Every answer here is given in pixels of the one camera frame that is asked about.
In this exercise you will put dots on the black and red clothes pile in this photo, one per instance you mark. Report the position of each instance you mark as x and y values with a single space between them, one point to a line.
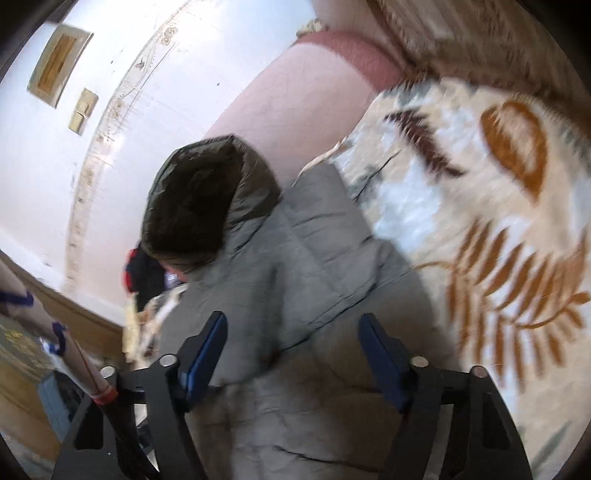
143 274

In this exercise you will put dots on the gold wall switch plate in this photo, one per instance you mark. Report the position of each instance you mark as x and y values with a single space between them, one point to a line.
82 111

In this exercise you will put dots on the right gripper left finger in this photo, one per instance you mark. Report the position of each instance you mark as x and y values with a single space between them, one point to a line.
141 433

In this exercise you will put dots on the yellow patterned cloth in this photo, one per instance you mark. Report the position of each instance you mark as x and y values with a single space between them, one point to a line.
142 329

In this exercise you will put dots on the striped brown pillow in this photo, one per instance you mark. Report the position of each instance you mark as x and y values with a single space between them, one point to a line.
491 43

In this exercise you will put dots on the leaf-patterned fleece blanket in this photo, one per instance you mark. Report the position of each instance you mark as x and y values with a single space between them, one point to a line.
487 193

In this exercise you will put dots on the gold framed wall panel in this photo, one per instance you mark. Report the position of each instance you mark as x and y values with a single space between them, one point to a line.
56 63

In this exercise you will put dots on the pink rolled tube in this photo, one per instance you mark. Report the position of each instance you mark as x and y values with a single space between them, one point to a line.
20 305

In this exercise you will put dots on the grey-olive puffer jacket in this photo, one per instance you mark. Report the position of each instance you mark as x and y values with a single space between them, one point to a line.
293 271

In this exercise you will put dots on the pink rolled quilt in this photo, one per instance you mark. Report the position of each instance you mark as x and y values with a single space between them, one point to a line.
308 99

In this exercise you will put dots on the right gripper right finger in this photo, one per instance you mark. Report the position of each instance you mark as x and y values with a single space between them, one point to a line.
483 441

